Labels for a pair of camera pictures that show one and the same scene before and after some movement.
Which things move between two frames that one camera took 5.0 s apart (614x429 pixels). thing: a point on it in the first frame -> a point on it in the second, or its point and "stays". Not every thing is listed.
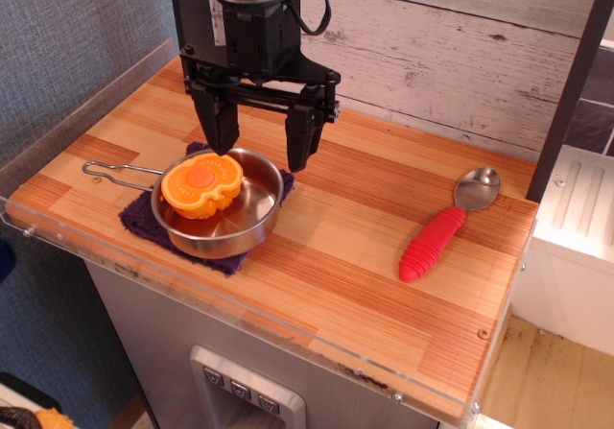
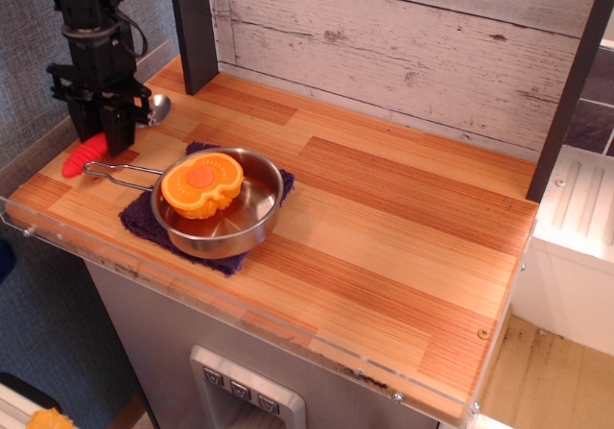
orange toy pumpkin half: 199,185 stays
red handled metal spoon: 475,188 -> 99,144
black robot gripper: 262,63 -> 101,74
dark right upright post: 571,88 stays
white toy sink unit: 564,280 stays
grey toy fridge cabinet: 202,372 stays
